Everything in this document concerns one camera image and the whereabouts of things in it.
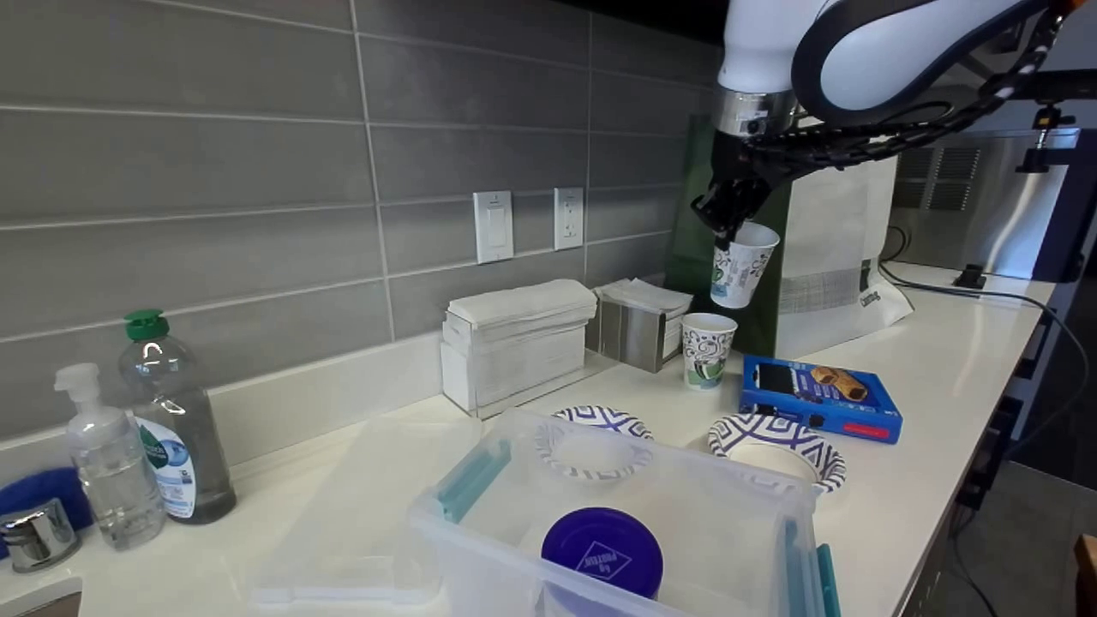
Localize white wall outlet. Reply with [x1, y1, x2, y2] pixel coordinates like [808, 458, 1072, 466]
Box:
[475, 193, 515, 265]
[552, 188, 583, 249]

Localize blue snack bar box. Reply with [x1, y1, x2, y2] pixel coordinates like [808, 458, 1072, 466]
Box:
[740, 355, 902, 446]

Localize patterned paper cup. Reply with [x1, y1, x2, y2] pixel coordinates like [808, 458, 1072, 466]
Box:
[711, 221, 781, 309]
[684, 310, 739, 388]

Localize green and white appliance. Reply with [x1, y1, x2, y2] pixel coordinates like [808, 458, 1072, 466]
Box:
[667, 117, 911, 355]

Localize green cap dish soap bottle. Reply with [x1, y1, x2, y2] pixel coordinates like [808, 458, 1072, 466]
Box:
[122, 309, 238, 525]

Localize blue patterned paper plate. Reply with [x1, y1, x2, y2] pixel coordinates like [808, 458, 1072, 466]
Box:
[552, 405, 652, 438]
[697, 413, 848, 494]

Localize clear hand sanitizer bottle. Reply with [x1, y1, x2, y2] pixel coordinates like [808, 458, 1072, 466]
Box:
[55, 362, 166, 551]

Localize small metal cup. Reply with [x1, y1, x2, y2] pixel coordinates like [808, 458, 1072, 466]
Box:
[0, 496, 78, 571]

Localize steel napkin dispenser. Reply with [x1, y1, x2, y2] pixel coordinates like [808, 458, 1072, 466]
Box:
[590, 278, 692, 374]

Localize blue sponge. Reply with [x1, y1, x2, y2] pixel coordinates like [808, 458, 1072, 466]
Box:
[0, 466, 92, 563]

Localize clear plastic storage bin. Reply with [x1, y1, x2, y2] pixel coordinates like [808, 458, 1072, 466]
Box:
[248, 413, 841, 617]

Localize purple round lid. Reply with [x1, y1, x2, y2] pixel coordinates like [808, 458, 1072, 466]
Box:
[539, 506, 667, 598]

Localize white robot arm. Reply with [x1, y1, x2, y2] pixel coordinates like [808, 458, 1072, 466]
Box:
[692, 0, 1094, 245]

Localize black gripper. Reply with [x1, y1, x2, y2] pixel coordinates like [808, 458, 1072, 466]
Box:
[691, 129, 797, 238]

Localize black power cable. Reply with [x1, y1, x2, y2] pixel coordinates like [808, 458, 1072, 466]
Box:
[871, 218, 1097, 617]

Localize white paper bowl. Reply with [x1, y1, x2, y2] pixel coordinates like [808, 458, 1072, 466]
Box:
[544, 428, 638, 487]

